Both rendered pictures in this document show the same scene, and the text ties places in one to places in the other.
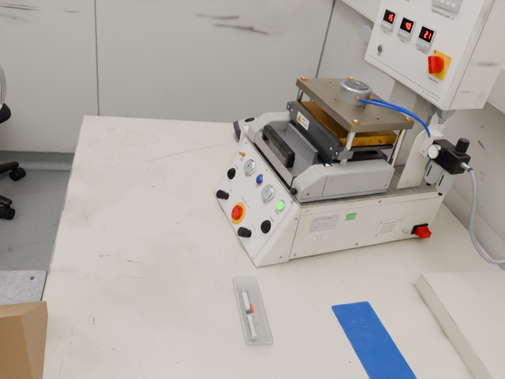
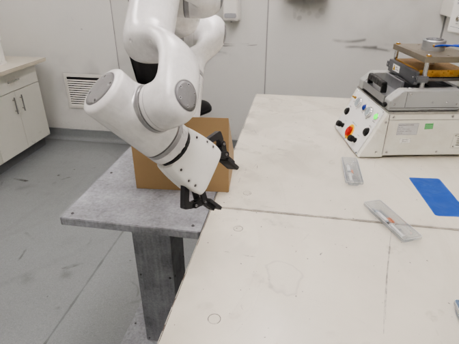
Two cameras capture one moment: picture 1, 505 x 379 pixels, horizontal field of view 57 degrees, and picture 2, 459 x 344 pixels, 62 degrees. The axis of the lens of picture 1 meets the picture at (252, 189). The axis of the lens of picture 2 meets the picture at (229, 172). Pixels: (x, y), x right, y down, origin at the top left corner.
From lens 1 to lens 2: 59 cm
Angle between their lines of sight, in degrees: 24
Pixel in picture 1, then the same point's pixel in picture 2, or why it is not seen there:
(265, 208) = (367, 122)
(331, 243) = (414, 147)
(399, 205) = not seen: outside the picture
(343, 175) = (421, 92)
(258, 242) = (360, 142)
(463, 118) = not seen: outside the picture
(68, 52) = (248, 72)
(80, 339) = (250, 172)
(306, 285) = (393, 168)
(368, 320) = (436, 185)
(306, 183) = (393, 97)
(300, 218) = (389, 122)
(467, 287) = not seen: outside the picture
